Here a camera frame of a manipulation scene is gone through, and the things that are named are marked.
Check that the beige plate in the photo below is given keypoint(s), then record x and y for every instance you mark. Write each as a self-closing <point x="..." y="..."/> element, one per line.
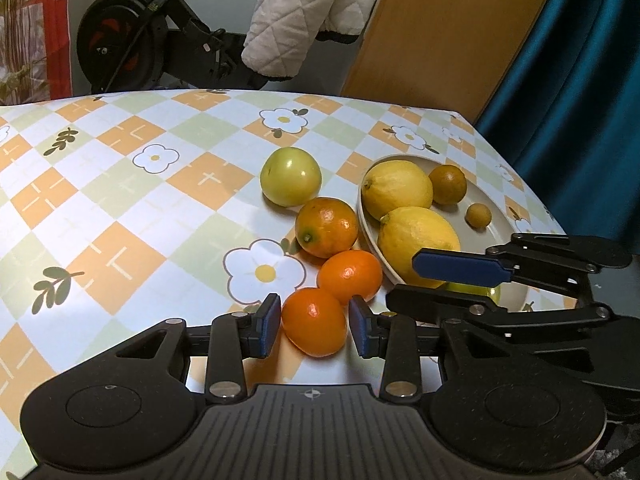
<point x="452" y="215"/>

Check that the green apple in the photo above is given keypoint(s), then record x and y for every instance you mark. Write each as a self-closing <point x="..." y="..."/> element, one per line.
<point x="290" y="176"/>

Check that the dark orange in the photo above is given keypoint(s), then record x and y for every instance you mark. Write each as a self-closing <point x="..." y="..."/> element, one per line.
<point x="325" y="227"/>

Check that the teal curtain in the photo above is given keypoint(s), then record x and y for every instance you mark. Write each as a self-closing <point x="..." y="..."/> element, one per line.
<point x="575" y="110"/>

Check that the small brown round fruit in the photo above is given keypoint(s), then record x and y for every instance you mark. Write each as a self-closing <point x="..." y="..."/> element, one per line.
<point x="478" y="216"/>

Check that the yellow lemon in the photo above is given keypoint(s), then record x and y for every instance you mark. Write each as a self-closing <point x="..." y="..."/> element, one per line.
<point x="397" y="189"/>
<point x="417" y="245"/>

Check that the red printed backdrop cloth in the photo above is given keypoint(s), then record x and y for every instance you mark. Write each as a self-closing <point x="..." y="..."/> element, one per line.
<point x="30" y="35"/>

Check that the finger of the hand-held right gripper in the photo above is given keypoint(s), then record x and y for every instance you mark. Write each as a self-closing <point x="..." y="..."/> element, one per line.
<point x="450" y="265"/>
<point x="425" y="302"/>

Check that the dark yellow-green round fruit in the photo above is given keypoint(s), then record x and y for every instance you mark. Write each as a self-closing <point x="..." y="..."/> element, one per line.
<point x="447" y="185"/>

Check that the white quilted blanket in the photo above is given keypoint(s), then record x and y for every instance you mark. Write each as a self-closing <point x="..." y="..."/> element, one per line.
<point x="290" y="20"/>

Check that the wooden board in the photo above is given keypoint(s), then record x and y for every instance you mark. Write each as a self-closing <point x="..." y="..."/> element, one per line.
<point x="450" y="35"/>

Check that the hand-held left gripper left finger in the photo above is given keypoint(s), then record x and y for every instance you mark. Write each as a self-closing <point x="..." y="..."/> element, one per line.
<point x="269" y="325"/>

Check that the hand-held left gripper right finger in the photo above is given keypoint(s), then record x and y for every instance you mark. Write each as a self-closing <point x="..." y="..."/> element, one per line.
<point x="360" y="327"/>

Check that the checked floral tablecloth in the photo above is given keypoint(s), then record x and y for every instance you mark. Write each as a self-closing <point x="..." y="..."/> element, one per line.
<point x="125" y="200"/>

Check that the black exercise bike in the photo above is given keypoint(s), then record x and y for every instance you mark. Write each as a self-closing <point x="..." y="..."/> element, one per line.
<point x="125" y="35"/>

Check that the orange mandarin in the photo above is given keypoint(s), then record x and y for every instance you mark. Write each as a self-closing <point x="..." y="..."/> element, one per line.
<point x="314" y="322"/>
<point x="350" y="275"/>

